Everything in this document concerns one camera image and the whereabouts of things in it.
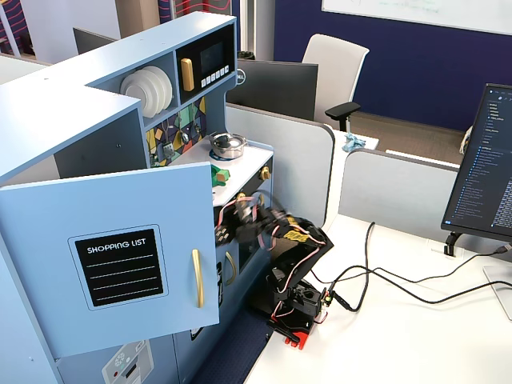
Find blue shopping list cabinet door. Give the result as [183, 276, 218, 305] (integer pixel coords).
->
[0, 162, 221, 359]

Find red table clamp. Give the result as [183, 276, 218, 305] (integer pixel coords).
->
[266, 311, 330, 350]

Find large white plate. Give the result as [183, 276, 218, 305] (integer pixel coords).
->
[143, 65, 174, 111]

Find tall grey desk divider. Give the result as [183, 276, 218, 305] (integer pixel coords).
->
[224, 102, 336, 232]

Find dark poster red waves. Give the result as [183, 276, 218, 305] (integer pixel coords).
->
[157, 0, 233, 20]

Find white whiteboard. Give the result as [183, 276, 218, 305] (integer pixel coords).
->
[321, 0, 512, 37]

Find computer monitor showing code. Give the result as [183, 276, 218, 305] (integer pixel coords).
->
[440, 82, 512, 243]

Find white yellow fabric bundle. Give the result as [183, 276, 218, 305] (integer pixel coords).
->
[459, 125, 475, 155]

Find black cable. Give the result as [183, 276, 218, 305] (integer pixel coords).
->
[326, 244, 512, 306]
[331, 268, 512, 315]
[346, 221, 378, 314]

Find black Dell monitor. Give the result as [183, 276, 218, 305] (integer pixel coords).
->
[226, 58, 320, 122]

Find steel pot lid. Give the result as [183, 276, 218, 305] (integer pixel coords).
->
[211, 133, 242, 149]

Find gold cabinet door handle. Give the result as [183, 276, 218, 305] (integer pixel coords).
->
[190, 248, 206, 309]

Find green toy block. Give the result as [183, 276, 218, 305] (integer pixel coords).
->
[210, 163, 232, 188]

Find crumpled blue cloth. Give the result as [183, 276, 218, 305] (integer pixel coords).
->
[340, 133, 367, 154]

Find gold microwave handle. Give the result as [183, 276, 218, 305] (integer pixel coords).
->
[180, 58, 196, 93]

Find gold curved drawer handle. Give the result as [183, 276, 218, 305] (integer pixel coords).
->
[224, 250, 238, 286]

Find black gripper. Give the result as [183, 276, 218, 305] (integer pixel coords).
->
[233, 206, 287, 244]

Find white stacked plates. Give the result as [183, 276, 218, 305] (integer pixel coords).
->
[134, 67, 166, 115]

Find white office chair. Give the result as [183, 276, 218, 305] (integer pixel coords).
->
[301, 33, 371, 133]

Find blue toy kitchen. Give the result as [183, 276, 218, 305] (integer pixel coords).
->
[0, 10, 277, 384]

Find silver monitor base plate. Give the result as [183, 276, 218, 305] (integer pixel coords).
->
[482, 264, 512, 322]

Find grey metal pillar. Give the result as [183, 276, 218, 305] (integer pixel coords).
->
[238, 0, 276, 62]

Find dark unbranded monitor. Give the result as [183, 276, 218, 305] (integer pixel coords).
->
[72, 26, 119, 55]

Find steel toy pot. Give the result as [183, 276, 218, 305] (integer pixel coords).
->
[209, 132, 248, 161]

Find black toy microwave door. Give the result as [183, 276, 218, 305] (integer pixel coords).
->
[175, 23, 237, 106]

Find small white plate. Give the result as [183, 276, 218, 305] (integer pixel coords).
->
[120, 70, 152, 118]

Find low grey desk divider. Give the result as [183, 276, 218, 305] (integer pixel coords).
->
[338, 148, 461, 242]

